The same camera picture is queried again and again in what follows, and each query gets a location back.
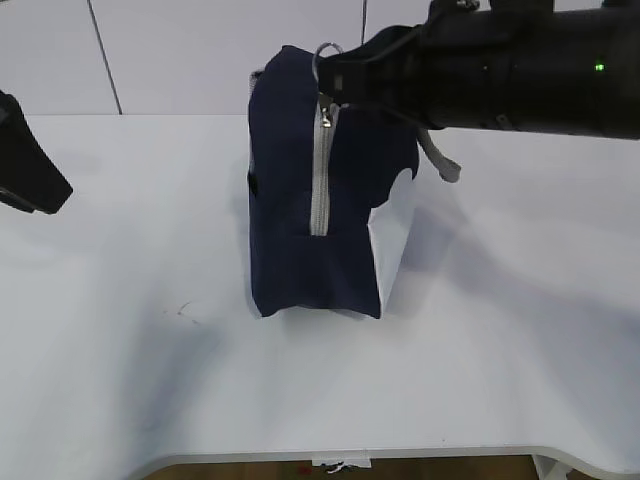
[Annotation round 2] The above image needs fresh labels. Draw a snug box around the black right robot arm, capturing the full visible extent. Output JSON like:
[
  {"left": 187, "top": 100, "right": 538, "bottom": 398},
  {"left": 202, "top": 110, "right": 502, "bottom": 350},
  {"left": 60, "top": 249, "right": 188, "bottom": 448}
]
[{"left": 317, "top": 1, "right": 639, "bottom": 140}]

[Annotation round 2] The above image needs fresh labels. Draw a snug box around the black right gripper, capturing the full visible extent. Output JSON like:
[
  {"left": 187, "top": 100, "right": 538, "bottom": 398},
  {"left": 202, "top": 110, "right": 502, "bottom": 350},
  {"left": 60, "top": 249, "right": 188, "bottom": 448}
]
[{"left": 317, "top": 22, "right": 436, "bottom": 126}]

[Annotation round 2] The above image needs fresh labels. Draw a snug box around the navy blue lunch bag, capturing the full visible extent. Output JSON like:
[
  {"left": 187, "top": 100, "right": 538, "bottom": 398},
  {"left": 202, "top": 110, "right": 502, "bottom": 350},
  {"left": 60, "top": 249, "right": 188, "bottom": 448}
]
[{"left": 247, "top": 45, "right": 460, "bottom": 319}]

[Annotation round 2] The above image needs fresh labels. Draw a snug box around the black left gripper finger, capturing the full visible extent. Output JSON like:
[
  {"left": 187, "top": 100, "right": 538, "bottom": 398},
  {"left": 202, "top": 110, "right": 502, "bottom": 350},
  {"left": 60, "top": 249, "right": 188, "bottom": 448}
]
[{"left": 1, "top": 92, "right": 73, "bottom": 215}]

